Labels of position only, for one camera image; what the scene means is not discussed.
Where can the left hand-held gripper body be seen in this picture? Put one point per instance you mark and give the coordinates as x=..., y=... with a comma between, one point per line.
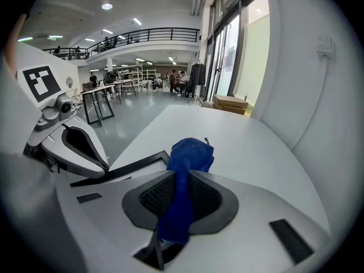
x=42, y=82

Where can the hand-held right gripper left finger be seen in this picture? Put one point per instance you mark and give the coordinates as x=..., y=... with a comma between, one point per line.
x=113, y=223

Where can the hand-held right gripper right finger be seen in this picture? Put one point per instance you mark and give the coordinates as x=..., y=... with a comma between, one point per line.
x=250, y=237

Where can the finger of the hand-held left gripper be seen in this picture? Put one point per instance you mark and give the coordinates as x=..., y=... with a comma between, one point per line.
x=74, y=166
x=92, y=138

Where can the black picture frame nature print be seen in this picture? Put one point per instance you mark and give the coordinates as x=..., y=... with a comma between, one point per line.
x=142, y=161

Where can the blue cloth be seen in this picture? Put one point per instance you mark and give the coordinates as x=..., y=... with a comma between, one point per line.
x=182, y=163

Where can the person's left forearm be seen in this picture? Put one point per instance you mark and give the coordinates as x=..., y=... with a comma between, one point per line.
x=14, y=47

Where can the black legged work table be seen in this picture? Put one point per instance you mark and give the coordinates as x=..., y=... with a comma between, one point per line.
x=95, y=89

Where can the white shelf unit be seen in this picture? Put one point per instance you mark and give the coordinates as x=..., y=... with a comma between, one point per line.
x=142, y=77

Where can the white table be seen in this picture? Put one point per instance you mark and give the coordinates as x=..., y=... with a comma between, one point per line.
x=227, y=141

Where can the round ceiling lamp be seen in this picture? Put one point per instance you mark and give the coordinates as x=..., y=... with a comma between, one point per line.
x=107, y=6

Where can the black balcony railing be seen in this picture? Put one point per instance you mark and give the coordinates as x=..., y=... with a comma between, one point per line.
x=159, y=36

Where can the clothes rack with dark jackets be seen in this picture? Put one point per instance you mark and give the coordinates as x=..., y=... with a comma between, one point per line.
x=196, y=74

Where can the flat cardboard box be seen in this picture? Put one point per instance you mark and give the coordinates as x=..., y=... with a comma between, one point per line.
x=230, y=101
x=234, y=110

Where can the glass door with dark frame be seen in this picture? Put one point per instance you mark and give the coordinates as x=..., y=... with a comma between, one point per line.
x=227, y=53

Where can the white wall socket box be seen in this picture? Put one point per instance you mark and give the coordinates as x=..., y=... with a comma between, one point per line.
x=325, y=47

